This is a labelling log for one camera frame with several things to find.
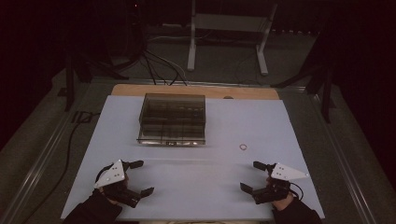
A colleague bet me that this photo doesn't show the metal floor rail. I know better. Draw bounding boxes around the metal floor rail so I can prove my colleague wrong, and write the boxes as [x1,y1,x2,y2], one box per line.
[0,81,104,224]
[306,87,379,224]

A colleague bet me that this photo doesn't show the bundle of floor cables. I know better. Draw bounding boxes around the bundle of floor cables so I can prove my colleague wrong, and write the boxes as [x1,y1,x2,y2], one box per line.
[124,0,190,87]

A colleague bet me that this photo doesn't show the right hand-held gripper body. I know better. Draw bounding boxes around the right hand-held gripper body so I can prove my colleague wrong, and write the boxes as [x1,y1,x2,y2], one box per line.
[251,161,310,205]

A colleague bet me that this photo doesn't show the black tripod stand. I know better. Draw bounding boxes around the black tripod stand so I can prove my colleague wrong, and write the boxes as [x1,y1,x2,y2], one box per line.
[56,46,130,113]
[270,40,339,124]

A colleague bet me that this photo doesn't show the wooden table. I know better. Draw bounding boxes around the wooden table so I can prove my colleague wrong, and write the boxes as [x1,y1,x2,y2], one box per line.
[110,83,280,101]

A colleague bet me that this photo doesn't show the white table mat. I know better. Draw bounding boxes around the white table mat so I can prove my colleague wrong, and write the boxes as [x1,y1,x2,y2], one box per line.
[60,94,326,222]

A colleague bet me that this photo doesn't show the clear plastic drawer box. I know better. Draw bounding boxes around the clear plastic drawer box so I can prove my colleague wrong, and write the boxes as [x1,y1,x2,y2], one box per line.
[135,92,207,147]

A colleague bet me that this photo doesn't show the white metal stand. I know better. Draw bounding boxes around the white metal stand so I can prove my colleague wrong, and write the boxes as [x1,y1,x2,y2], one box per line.
[186,0,279,77]

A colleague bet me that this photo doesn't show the black floor cable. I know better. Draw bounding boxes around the black floor cable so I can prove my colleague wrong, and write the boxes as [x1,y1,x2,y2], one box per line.
[21,111,101,224]

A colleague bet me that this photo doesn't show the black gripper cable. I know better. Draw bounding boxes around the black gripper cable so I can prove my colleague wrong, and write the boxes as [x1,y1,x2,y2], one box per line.
[289,181,304,201]

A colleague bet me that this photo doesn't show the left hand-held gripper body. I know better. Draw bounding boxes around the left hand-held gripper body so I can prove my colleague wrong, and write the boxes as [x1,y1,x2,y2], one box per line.
[92,159,143,209]

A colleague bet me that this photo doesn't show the black floor bracket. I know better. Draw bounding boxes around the black floor bracket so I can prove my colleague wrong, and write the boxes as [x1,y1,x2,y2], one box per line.
[72,110,93,124]

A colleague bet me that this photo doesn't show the person's right hand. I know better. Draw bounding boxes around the person's right hand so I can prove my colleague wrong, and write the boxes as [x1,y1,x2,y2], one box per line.
[270,192,296,213]

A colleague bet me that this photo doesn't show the person's left hand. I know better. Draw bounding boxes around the person's left hand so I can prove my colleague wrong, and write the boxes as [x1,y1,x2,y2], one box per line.
[98,188,122,207]

